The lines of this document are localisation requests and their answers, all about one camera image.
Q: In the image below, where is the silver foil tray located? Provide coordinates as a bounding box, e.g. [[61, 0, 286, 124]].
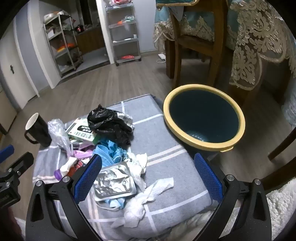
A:
[[94, 161, 137, 202]]

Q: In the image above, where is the long white tissue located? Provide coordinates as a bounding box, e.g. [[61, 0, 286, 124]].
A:
[[110, 177, 174, 229]]

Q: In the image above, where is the wooden dining chair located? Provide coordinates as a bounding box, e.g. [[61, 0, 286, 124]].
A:
[[170, 0, 234, 90]]

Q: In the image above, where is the white trolley rack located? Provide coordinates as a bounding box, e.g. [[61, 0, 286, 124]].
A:
[[105, 3, 142, 66]]

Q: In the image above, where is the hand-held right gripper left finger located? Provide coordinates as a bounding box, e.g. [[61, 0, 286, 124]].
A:
[[25, 153, 102, 241]]

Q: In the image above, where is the wooden kitchen cabinet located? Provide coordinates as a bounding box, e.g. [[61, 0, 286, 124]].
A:
[[75, 27, 105, 56]]

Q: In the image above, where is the teal trash bin yellow rim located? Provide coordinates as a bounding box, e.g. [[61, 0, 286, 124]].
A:
[[163, 84, 245, 163]]

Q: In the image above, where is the black mug white inside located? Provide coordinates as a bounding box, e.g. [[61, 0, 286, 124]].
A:
[[25, 113, 52, 147]]

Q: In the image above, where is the grey checked blanket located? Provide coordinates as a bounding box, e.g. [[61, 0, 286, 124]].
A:
[[32, 94, 213, 241]]

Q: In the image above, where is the white door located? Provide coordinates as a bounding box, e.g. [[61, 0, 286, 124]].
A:
[[0, 37, 38, 109]]

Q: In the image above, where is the red snack wrapper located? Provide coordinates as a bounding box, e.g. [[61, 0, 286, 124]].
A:
[[68, 160, 87, 176]]

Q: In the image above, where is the beige cabinet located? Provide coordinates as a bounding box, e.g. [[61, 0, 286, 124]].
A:
[[0, 87, 18, 135]]

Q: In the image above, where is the green white cardboard box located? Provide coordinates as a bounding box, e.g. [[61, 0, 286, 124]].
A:
[[65, 118, 100, 143]]

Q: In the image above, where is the blue cloth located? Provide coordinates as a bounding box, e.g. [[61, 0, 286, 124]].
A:
[[92, 138, 130, 164]]

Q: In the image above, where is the blue face mask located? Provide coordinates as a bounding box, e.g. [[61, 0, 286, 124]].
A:
[[98, 196, 127, 211]]

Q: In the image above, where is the wooden dining table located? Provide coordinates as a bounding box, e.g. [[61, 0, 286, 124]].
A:
[[165, 38, 285, 107]]

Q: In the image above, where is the purple plastic bottle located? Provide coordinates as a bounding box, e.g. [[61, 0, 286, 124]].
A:
[[54, 158, 78, 181]]

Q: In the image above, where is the pink plastic bag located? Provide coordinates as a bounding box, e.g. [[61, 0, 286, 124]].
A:
[[68, 142, 96, 160]]

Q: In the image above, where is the black plastic bag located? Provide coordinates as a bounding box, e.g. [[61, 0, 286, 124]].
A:
[[87, 104, 134, 149]]

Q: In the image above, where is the metal shelf rack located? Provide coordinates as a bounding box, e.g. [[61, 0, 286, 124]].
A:
[[43, 10, 84, 78]]

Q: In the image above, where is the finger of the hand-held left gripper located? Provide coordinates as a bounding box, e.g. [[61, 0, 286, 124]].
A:
[[0, 145, 15, 161], [0, 152, 34, 183]]

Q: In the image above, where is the teal quilted chair cover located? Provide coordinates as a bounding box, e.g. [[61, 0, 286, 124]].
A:
[[156, 0, 200, 11]]

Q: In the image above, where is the plastic bag of snacks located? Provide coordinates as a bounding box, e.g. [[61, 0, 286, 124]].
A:
[[105, 0, 130, 6]]

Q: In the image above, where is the small white tissue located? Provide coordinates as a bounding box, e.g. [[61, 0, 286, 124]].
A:
[[127, 153, 148, 189]]

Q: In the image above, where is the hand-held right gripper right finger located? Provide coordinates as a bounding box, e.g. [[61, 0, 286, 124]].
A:
[[194, 152, 272, 241]]

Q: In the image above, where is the large clear plastic bag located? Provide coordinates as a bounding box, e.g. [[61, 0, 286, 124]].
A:
[[281, 90, 296, 128]]

